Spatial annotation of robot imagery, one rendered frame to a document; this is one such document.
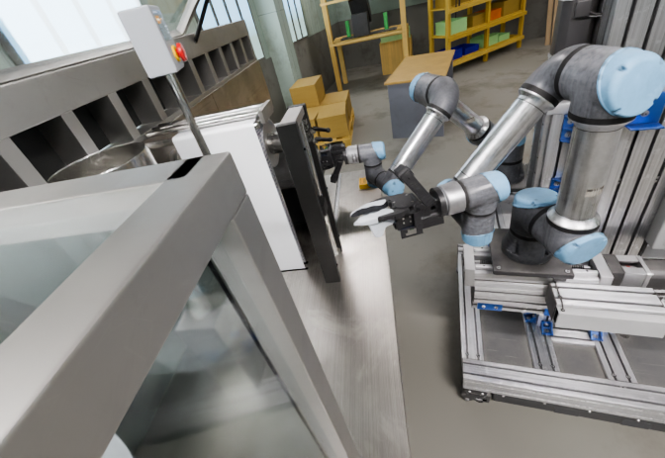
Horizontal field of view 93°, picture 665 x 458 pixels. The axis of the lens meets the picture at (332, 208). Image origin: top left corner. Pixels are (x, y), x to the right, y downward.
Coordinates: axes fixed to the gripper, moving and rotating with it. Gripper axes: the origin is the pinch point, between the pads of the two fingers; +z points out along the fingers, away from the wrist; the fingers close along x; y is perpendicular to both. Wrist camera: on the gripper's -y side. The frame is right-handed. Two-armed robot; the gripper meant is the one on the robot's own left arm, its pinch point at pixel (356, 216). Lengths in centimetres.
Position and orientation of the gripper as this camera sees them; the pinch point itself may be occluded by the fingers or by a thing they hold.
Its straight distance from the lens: 73.0
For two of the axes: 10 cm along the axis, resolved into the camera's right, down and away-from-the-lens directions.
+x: -1.3, -4.1, 9.0
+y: 2.3, 8.7, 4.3
